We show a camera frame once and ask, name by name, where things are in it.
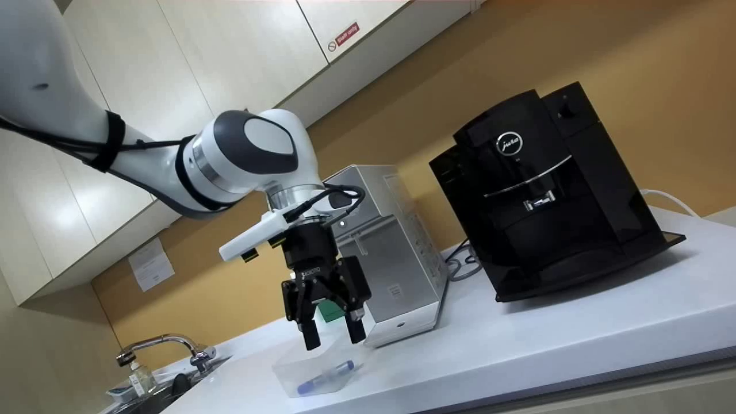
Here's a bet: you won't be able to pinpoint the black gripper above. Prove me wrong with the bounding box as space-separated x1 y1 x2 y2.
281 223 371 350

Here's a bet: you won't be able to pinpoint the blue silver marker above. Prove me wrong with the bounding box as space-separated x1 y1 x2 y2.
296 361 357 396

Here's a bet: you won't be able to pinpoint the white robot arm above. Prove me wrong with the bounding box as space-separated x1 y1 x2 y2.
0 0 371 350

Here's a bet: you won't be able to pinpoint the green tissue box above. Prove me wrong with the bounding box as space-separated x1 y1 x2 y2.
317 298 346 323

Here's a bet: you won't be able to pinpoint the clear plastic lunch box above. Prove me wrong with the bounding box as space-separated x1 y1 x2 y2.
274 338 371 397

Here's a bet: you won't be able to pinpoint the silver water dispenser appliance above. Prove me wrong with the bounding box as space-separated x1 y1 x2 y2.
329 163 448 347

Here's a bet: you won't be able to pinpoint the chrome sink faucet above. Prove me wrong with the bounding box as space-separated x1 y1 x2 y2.
114 333 217 373

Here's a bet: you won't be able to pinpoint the black coffee machine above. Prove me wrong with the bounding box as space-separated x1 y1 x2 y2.
431 83 685 302

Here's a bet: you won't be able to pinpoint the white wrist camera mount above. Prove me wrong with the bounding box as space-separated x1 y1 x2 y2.
218 212 289 263

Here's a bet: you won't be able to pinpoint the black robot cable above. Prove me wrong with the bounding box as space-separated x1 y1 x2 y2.
282 182 366 227

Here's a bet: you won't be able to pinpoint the black appliance cables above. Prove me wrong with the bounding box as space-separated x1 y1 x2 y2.
441 237 484 283

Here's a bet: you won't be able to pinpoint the white paper wall note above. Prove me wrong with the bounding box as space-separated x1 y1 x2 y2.
128 239 175 293

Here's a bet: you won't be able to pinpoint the upper wall cabinets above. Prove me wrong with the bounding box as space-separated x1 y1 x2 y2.
3 0 484 303

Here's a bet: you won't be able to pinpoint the white power cable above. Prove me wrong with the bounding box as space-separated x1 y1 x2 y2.
640 187 701 221

